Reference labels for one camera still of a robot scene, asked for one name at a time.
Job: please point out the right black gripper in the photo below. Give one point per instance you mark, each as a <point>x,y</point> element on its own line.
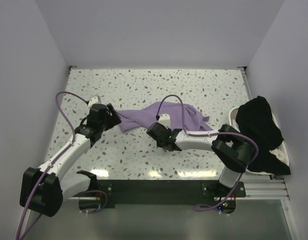
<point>158,144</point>

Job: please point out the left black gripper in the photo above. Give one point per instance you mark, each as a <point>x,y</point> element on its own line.
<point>114,119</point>

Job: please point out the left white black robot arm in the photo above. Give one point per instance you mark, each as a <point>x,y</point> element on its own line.
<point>44,189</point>

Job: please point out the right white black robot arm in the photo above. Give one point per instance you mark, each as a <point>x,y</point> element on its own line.
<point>235,150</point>

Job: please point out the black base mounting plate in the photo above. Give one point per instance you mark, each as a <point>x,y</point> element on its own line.
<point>202,195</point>

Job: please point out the black t shirt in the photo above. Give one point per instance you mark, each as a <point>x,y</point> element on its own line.
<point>255,120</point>

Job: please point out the white laundry basket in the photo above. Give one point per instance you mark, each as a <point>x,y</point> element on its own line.
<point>280,152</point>

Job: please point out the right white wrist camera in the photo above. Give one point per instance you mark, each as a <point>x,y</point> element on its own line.
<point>165,120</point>

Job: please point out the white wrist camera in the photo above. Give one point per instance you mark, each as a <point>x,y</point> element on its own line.
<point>96,99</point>
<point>165,120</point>

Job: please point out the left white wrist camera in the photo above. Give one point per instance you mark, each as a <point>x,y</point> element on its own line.
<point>96,99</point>

